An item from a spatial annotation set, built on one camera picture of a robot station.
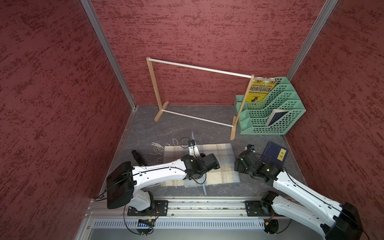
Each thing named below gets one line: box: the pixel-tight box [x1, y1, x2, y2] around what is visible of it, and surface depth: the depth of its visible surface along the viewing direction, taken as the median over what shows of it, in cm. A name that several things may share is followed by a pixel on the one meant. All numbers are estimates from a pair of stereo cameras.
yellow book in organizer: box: [246, 77, 277, 103], surface depth 108 cm
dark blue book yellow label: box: [260, 140, 289, 167], surface depth 96 cm
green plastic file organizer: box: [235, 76, 306, 135], surface depth 102 cm
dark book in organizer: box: [265, 109, 291, 127], surface depth 97 cm
